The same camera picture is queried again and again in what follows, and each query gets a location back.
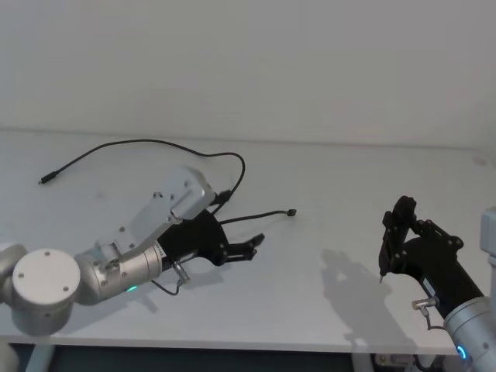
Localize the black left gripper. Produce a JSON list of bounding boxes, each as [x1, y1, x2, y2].
[[156, 189, 266, 273]]

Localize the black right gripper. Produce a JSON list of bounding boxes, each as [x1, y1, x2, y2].
[[381, 210, 487, 318]]

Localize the thin black cable with plugs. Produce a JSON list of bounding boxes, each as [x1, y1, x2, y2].
[[37, 139, 298, 226]]

